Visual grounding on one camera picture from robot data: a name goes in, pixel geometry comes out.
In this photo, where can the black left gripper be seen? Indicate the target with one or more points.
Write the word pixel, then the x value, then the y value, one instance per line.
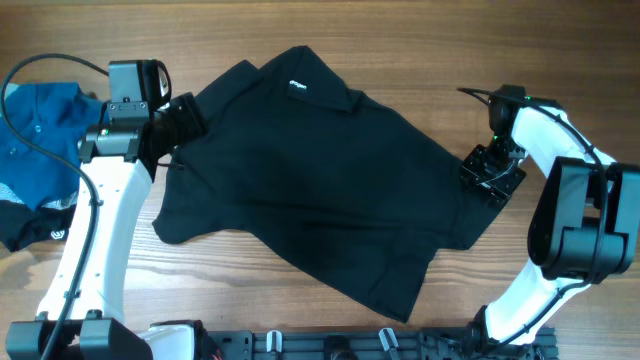
pixel 191 119

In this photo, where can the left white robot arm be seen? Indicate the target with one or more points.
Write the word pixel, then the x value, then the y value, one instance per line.
pixel 81 315

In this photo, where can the black polo shirt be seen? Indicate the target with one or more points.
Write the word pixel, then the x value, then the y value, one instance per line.
pixel 341 187

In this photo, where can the blue polo shirt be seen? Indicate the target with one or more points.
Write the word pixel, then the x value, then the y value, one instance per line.
pixel 53 116

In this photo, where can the black shirt with white logo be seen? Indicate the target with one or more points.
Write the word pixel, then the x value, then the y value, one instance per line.
pixel 21 227

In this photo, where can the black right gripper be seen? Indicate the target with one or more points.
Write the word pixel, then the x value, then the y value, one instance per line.
pixel 471 176

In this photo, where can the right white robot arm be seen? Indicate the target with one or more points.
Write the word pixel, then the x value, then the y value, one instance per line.
pixel 584 229

